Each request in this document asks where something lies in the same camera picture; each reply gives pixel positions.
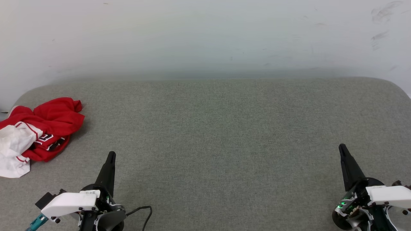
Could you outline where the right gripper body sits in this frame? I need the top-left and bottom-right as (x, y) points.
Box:
(332, 177), (389, 231)

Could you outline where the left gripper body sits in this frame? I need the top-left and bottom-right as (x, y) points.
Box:
(79, 184), (125, 231)

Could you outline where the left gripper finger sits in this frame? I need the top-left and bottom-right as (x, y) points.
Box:
(95, 151), (116, 197)

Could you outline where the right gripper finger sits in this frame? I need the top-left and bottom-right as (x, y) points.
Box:
(338, 143), (367, 192)

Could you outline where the red and white jersey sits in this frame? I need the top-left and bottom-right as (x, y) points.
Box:
(0, 97), (85, 178)

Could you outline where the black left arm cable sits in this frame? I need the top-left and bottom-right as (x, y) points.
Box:
(126, 206), (153, 231)

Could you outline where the teal left camera connector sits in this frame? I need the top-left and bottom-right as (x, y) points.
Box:
(26, 213), (49, 231)

